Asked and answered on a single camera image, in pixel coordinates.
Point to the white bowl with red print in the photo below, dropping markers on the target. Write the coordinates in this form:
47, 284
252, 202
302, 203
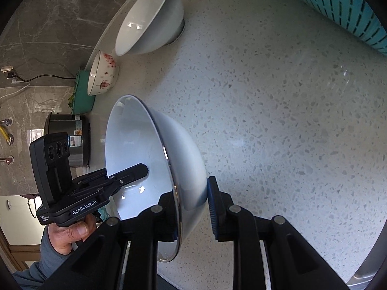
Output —
101, 72

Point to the person's left hand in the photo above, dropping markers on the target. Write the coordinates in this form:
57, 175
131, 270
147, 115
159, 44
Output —
75, 232

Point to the steel rice cooker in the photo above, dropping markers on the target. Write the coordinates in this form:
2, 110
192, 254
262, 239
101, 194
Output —
75, 127

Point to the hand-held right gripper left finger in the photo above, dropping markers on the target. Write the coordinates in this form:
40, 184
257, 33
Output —
164, 217

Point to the plain white bowl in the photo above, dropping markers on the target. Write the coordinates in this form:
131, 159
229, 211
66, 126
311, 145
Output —
142, 15

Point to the large white bowl dark rim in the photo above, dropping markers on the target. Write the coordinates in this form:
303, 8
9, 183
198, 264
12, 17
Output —
136, 145

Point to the teal basin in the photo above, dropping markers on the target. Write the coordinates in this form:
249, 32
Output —
83, 102

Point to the vegetable scraps in basin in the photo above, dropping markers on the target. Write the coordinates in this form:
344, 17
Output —
72, 101

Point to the yellow wall pipe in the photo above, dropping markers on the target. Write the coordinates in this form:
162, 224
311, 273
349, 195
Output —
6, 136

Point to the person's left forearm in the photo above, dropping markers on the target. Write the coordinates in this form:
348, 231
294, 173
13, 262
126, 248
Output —
45, 265

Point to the teal plastic colander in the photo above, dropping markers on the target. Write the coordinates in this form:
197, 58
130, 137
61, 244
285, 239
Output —
347, 12

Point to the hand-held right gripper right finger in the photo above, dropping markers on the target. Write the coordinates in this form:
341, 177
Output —
211, 208

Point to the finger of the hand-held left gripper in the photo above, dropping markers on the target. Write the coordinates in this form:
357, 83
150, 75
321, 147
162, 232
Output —
133, 172

